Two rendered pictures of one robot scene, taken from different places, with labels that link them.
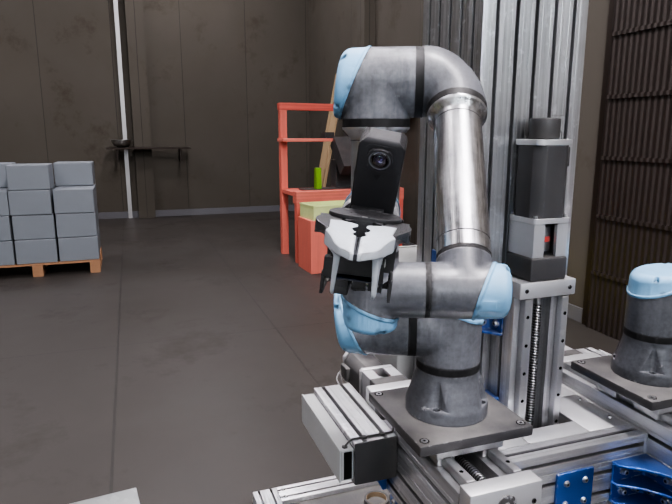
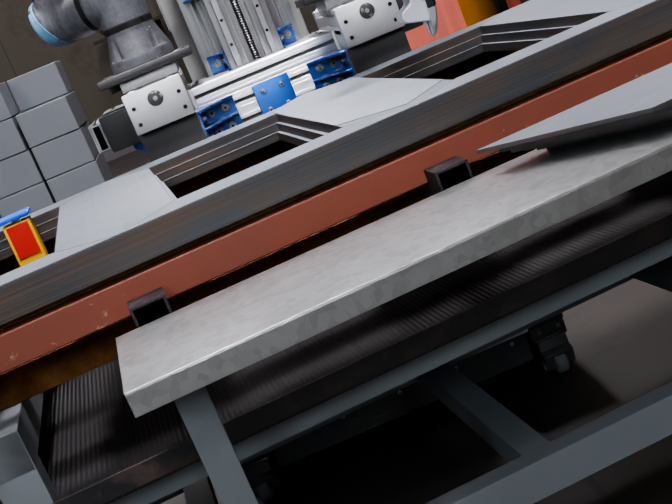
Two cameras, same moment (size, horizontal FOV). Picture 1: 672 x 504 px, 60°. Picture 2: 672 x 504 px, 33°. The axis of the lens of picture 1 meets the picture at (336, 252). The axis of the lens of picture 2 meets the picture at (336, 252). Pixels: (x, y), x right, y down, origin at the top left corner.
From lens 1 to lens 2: 193 cm
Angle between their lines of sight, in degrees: 16
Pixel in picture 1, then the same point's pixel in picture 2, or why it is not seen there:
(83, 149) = (65, 58)
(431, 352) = (100, 19)
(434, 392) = (114, 48)
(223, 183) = not seen: hidden behind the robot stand
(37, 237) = (20, 188)
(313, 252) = not seen: hidden behind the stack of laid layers
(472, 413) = (143, 53)
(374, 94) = not seen: outside the picture
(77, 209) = (56, 132)
